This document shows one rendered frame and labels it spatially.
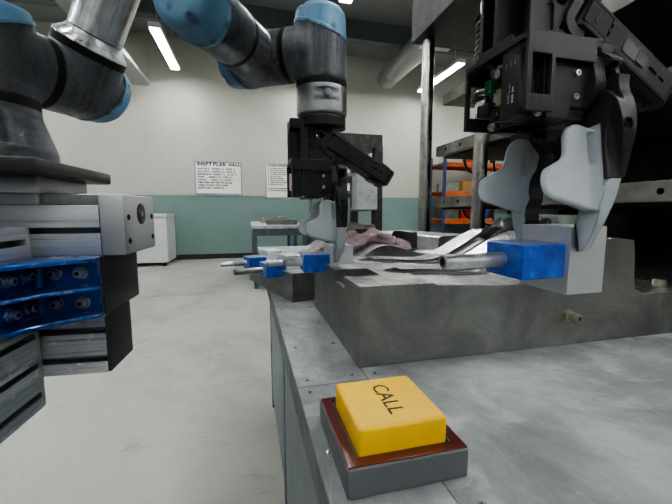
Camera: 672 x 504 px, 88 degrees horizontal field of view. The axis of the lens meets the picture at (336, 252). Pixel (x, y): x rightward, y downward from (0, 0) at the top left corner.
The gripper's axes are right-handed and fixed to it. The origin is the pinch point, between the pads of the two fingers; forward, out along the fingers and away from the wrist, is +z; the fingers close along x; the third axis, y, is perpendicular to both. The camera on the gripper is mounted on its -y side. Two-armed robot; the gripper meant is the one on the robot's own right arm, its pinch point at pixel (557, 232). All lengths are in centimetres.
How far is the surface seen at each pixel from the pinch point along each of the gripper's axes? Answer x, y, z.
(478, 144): -98, -62, -28
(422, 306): -10.1, 7.0, 8.6
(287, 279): -41.2, 18.5, 10.9
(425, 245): -54, -17, 6
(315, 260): -27.1, 15.7, 5.5
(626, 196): -44, -67, -6
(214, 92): -739, 83, -238
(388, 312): -10.1, 11.0, 9.0
